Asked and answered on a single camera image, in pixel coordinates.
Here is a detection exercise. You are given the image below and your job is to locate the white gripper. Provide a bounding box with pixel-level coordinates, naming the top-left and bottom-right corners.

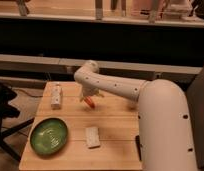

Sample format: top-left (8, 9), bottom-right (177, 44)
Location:
top-left (79, 86), bottom-right (103, 101)

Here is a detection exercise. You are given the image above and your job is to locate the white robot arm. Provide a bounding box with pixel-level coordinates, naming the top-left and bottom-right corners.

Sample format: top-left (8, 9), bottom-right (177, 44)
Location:
top-left (74, 60), bottom-right (198, 171)

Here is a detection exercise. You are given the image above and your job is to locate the green ceramic bowl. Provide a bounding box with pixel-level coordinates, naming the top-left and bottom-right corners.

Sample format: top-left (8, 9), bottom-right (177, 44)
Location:
top-left (30, 118), bottom-right (68, 156)

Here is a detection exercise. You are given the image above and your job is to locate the white bottle lying down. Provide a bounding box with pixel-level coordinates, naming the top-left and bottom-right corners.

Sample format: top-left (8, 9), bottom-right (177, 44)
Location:
top-left (51, 83), bottom-right (62, 110)

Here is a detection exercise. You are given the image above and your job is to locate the white rectangular sponge block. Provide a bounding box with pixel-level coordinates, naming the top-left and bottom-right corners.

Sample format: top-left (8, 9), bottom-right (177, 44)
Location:
top-left (85, 127), bottom-right (100, 148)

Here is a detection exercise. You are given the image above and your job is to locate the black remote control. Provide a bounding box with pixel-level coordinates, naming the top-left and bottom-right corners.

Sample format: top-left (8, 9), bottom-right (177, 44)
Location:
top-left (135, 135), bottom-right (142, 161)

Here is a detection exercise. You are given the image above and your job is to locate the black office chair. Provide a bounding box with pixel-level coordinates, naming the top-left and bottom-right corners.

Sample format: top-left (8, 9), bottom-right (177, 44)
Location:
top-left (0, 82), bottom-right (34, 161)

